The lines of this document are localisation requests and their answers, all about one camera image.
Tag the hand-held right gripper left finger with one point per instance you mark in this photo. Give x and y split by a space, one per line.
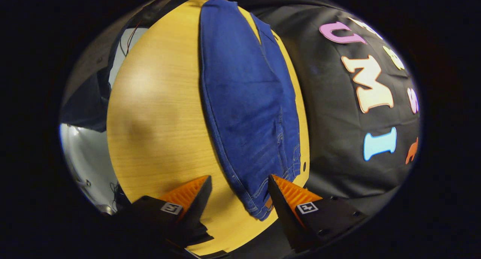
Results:
201 199

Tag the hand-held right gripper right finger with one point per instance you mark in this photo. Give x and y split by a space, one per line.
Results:
280 210

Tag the blue denim jeans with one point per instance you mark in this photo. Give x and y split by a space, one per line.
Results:
240 101

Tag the black backdrop cloth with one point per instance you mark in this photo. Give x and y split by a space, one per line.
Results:
330 120

